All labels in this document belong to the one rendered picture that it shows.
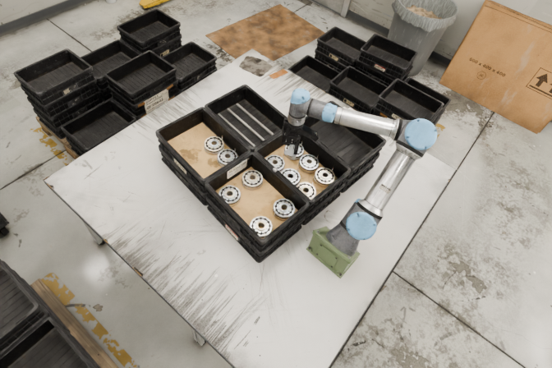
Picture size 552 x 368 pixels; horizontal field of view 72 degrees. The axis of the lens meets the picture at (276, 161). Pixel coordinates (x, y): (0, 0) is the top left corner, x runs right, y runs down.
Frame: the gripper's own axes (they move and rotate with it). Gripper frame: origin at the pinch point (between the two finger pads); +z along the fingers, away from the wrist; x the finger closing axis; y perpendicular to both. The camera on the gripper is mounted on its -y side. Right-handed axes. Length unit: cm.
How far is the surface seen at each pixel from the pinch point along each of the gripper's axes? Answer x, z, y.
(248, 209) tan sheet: 20.3, 18.8, 19.5
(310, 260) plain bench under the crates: 37, 33, -11
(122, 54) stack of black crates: -145, 50, 130
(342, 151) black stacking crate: -20.0, 15.6, -28.6
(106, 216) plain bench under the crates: 21, 32, 87
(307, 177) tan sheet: -0.9, 17.0, -9.1
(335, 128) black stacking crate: -36.8, 14.2, -26.2
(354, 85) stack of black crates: -135, 51, -59
